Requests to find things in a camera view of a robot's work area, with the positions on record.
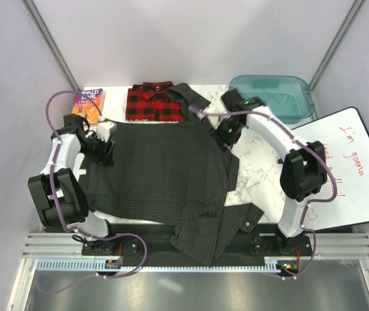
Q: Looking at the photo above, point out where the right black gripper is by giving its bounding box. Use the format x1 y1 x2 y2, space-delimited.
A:
208 118 244 155

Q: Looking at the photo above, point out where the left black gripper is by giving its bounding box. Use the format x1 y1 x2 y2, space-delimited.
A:
78 132 115 168

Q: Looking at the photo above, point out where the dark pinstriped long sleeve shirt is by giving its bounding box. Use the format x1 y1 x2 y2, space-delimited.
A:
79 83 263 266

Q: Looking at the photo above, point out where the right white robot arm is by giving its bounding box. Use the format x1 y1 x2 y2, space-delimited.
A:
213 89 327 255

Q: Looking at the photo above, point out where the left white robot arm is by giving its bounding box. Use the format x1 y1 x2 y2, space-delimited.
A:
28 114 119 255

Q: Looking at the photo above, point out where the Roald Dahl paperback book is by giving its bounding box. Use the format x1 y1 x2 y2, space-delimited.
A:
72 88 105 124

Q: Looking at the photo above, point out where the red black plaid folded shirt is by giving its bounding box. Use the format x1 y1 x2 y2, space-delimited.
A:
125 81 183 122

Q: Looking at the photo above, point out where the teal transparent plastic bin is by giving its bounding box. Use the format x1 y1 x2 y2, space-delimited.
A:
229 75 315 124

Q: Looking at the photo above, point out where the whiteboard with red writing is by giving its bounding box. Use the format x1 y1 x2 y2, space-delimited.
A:
294 107 369 231

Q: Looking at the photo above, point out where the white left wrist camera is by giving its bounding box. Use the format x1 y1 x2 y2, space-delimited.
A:
95 121 117 143

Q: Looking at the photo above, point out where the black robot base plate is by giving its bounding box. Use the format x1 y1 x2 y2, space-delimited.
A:
82 224 312 267

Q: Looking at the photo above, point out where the aluminium frame rail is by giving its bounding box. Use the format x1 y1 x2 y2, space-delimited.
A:
23 233 369 260

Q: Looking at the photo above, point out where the white slotted cable duct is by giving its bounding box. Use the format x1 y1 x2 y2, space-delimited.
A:
36 259 296 273

